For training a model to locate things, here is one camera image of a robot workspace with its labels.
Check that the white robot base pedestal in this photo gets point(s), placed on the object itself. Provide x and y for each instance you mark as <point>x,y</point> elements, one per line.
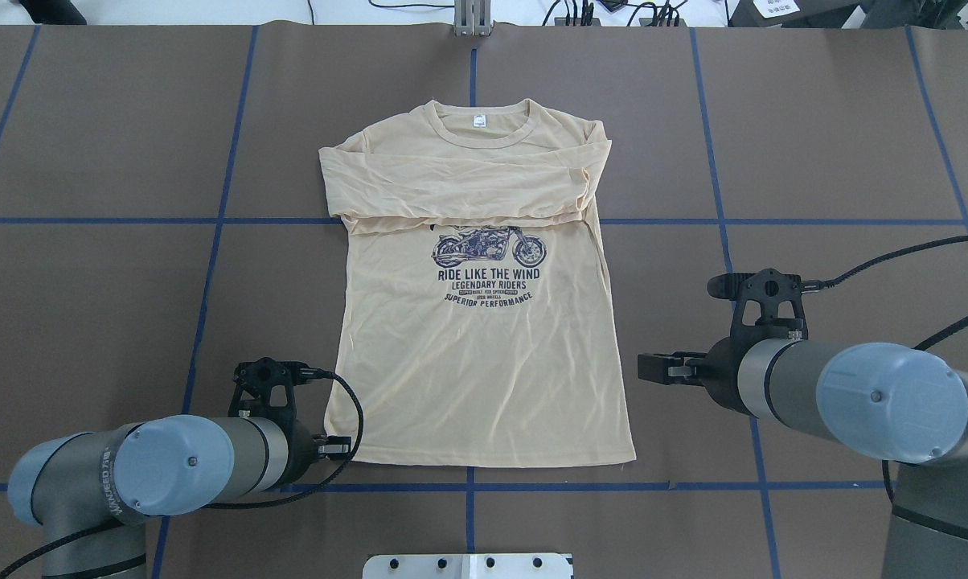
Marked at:
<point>470,565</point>

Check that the cream long-sleeve printed shirt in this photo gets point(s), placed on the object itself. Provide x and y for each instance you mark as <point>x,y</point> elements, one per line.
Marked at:
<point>478,326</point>

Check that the brown table cover mat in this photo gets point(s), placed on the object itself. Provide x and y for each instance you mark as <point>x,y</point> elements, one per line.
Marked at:
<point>162,218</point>

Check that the aluminium frame post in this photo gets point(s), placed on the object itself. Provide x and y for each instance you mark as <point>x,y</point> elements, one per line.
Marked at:
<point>472,18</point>

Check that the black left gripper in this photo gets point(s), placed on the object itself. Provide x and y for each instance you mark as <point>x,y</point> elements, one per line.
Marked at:
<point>302,450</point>

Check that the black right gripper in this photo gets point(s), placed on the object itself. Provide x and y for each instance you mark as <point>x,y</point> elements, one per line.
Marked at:
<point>721,373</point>

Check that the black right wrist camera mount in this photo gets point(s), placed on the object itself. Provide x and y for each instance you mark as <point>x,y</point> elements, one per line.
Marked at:
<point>767,304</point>

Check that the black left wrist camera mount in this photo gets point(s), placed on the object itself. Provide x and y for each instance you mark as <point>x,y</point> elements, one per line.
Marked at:
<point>264,388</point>

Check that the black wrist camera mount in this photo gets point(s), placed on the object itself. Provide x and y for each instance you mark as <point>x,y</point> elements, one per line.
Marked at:
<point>767,304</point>
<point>264,388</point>

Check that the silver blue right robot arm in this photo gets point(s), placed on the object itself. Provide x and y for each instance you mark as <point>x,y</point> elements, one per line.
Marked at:
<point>883,400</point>

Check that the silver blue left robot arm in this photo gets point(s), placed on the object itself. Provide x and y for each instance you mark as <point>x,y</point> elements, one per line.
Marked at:
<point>92,492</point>

